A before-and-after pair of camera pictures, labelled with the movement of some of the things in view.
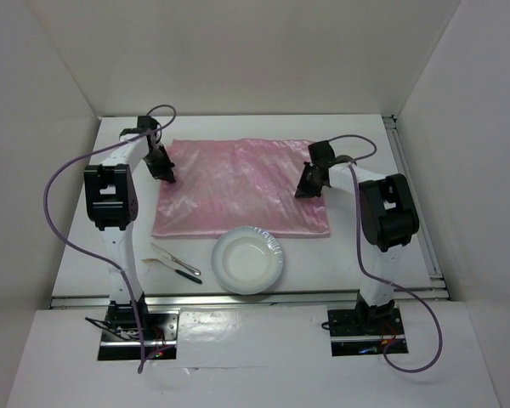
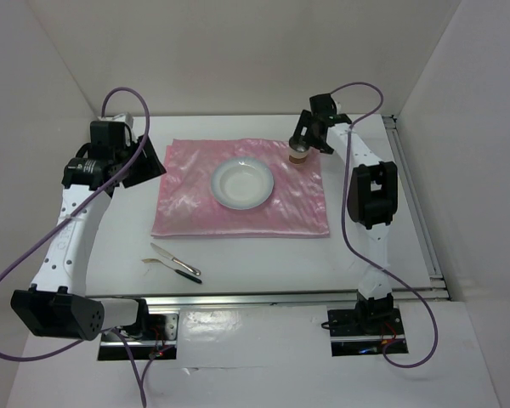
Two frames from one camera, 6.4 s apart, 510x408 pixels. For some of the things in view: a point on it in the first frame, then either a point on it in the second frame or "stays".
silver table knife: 189,268 stays
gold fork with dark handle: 178,272 stays
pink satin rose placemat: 221,184 stays
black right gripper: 303,189 to 306,120
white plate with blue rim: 247,260 to 242,184
